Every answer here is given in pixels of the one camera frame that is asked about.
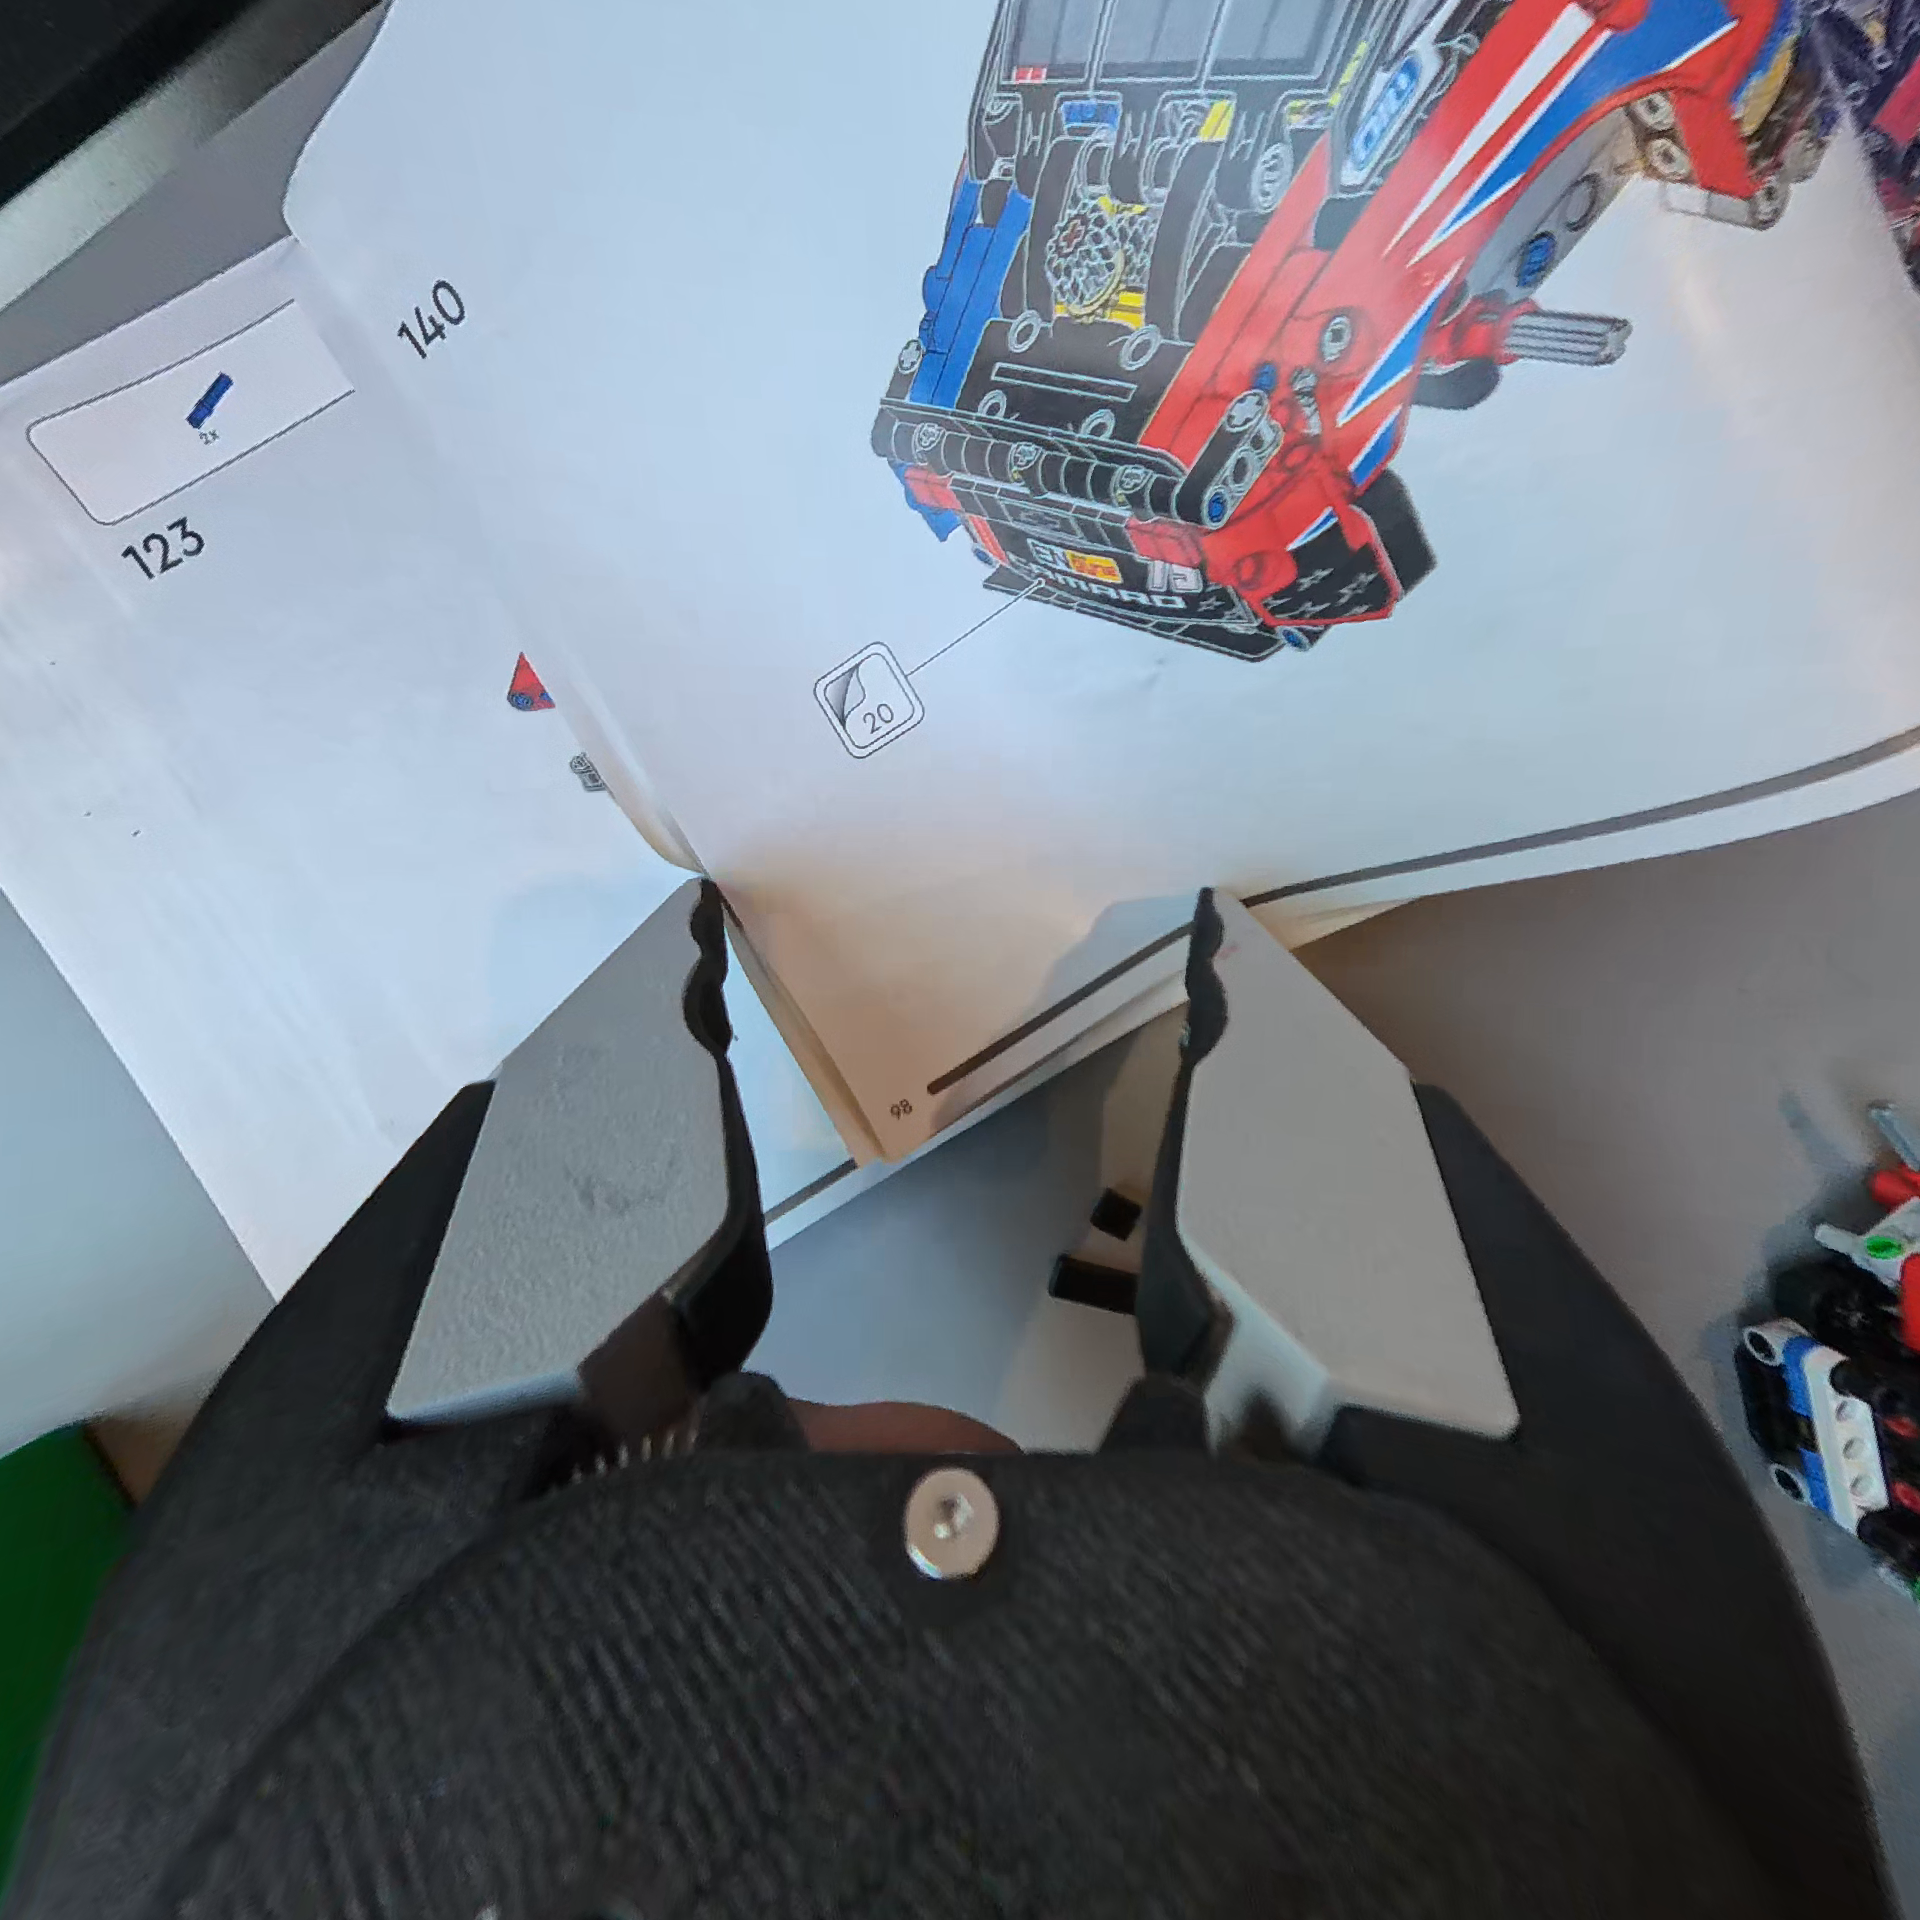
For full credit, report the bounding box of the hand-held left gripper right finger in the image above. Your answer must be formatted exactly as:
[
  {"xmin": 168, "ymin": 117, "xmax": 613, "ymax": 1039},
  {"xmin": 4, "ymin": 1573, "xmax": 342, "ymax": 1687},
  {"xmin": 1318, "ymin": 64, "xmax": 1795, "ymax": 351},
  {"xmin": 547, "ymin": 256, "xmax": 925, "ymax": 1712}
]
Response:
[{"xmin": 1131, "ymin": 887, "xmax": 1519, "ymax": 1460}]

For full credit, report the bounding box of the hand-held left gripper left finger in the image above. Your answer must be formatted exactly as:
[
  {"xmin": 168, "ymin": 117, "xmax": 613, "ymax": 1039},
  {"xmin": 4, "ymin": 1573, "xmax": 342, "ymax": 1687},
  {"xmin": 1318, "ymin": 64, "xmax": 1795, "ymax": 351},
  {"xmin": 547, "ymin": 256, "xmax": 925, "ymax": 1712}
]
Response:
[{"xmin": 384, "ymin": 875, "xmax": 776, "ymax": 1430}]

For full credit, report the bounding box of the red white blue toy car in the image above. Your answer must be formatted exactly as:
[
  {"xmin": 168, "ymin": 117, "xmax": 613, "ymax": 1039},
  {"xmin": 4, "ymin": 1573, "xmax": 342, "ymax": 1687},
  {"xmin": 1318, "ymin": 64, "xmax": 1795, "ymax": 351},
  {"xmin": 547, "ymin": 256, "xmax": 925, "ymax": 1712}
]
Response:
[{"xmin": 1735, "ymin": 1100, "xmax": 1920, "ymax": 1602}]

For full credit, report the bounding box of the instruction booklet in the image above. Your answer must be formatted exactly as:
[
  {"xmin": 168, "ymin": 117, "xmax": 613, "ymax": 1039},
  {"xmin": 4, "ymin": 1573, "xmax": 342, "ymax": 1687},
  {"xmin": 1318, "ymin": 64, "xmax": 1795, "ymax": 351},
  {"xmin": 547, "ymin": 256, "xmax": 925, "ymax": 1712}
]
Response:
[{"xmin": 0, "ymin": 0, "xmax": 1920, "ymax": 1309}]

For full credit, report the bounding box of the green plastic bin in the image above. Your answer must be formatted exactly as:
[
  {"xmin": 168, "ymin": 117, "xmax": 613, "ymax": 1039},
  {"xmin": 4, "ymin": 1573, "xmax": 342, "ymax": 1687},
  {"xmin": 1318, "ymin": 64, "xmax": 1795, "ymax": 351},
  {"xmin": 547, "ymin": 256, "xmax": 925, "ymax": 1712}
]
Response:
[{"xmin": 0, "ymin": 1422, "xmax": 139, "ymax": 1920}]

